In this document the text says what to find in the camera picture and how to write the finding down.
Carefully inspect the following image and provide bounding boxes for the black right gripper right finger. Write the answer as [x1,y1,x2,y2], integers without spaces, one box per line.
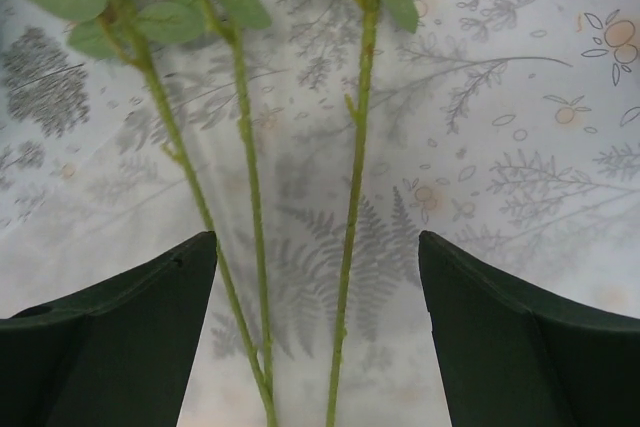
[419,231,639,427]

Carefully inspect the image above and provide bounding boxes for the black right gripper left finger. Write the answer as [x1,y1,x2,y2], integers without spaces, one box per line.
[1,231,217,427]

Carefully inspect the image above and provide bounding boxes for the white wrapping paper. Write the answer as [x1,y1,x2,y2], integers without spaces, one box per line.
[1,0,449,426]

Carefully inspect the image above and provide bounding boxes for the white rose stem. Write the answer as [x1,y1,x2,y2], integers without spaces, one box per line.
[198,0,279,426]

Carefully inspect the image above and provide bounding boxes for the peach rose stem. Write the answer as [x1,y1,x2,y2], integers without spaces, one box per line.
[297,0,464,427]

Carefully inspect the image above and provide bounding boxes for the cream rose stem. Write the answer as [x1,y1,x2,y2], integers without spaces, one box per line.
[14,0,279,427]

